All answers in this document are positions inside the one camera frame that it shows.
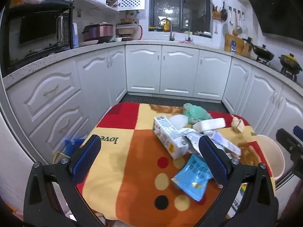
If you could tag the wooden utensil holder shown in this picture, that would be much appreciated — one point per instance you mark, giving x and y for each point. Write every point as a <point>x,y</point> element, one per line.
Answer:
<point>216,14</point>

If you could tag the black range hood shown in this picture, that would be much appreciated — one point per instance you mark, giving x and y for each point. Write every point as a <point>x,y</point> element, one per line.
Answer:
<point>277,7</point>

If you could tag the white foam block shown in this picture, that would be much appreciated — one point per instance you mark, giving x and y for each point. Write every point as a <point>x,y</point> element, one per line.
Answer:
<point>209,124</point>

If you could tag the pink plate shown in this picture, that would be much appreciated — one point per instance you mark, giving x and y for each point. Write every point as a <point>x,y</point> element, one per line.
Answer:
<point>88,43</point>

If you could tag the white plastic bucket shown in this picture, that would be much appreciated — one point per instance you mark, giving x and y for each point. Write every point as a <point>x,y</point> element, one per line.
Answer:
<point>272,153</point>

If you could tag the printed patchwork blanket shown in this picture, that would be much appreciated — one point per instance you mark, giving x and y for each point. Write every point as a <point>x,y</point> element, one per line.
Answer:
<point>132,160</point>

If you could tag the black dish rack with pots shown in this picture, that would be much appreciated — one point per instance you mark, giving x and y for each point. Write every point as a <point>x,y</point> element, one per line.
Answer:
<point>127,29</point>

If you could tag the white lower kitchen cabinets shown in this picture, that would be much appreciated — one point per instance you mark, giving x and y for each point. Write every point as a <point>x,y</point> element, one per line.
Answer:
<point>180,71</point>

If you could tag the blue plastic bag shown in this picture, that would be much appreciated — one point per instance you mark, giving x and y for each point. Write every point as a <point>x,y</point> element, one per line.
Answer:
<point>72,145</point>

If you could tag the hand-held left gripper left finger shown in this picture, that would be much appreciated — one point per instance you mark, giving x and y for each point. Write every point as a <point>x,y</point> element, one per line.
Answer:
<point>86,156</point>

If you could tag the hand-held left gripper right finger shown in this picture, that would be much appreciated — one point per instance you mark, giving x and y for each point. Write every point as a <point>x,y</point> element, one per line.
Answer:
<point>211,157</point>

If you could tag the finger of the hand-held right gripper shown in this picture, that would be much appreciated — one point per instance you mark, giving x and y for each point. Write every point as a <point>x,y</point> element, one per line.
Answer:
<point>298,130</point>
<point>287,141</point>

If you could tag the dark kitchen window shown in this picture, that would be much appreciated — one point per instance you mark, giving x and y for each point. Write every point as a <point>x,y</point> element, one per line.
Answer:
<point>180,7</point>

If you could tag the hanging black frying pan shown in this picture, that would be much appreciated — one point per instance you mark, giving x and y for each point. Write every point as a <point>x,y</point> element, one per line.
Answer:
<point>224,13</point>

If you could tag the copper rice cooker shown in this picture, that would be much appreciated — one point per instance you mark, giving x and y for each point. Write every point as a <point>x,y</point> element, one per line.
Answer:
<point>98,32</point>

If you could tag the beige crumpled paper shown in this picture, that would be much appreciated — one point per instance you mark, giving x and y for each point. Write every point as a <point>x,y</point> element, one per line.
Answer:
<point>237,124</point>

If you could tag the white milk carton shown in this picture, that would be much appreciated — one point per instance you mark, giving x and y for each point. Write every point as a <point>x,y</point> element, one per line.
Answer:
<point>167,134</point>

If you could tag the black microwave oven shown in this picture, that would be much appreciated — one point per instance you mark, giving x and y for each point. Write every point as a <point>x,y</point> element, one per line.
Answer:
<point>37,28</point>

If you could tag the hanging metal ladle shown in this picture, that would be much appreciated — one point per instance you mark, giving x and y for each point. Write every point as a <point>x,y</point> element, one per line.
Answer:
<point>231,19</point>

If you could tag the black wok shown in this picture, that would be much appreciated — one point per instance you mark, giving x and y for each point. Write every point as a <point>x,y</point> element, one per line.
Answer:
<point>262,52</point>

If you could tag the blue electric kettle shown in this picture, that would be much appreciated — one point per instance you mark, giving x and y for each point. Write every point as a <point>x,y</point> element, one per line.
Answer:
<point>75,36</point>

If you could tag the gas stove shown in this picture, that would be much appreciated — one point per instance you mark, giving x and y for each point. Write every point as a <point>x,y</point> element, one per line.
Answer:
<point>287,73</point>

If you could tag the wooden cutting board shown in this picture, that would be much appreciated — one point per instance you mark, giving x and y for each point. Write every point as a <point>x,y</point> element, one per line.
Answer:
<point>233,43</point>

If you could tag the metal sink faucet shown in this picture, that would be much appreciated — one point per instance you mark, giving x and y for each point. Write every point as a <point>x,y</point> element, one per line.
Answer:
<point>171,32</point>

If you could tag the blue snack packet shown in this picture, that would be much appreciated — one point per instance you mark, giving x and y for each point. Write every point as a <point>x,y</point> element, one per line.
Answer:
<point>193,175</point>

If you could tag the green knitted cloth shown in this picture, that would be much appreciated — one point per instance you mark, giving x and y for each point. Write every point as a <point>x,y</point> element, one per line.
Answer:
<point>196,113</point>

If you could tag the yellow lidded pot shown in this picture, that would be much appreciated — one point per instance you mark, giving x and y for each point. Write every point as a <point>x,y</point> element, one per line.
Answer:
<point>290,62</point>

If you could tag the white paper wrapper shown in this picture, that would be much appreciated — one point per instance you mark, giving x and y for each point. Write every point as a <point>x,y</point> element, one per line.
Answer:
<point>222,141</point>

